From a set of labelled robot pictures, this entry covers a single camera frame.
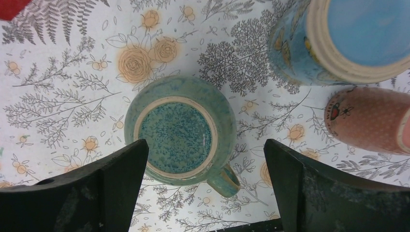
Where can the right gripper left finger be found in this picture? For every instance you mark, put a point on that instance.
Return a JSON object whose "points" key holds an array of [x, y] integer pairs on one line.
{"points": [[98, 197]]}

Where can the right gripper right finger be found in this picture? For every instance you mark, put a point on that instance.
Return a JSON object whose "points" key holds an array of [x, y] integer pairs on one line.
{"points": [[315, 197]]}

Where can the green ceramic mug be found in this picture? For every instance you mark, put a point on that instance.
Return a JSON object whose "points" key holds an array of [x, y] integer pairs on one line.
{"points": [[190, 129]]}

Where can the brown pink dotted mug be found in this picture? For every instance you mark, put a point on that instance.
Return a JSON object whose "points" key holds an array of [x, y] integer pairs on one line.
{"points": [[370, 118]]}

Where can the floral tablecloth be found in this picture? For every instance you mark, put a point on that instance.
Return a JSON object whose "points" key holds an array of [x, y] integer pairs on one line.
{"points": [[70, 68]]}

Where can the blue tape roll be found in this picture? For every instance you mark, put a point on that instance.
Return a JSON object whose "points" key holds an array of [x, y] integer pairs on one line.
{"points": [[341, 42]]}

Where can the red and white box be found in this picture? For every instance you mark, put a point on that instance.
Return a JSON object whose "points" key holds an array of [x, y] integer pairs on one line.
{"points": [[11, 8]]}

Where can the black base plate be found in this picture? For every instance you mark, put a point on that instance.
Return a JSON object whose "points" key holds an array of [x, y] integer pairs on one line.
{"points": [[274, 225]]}

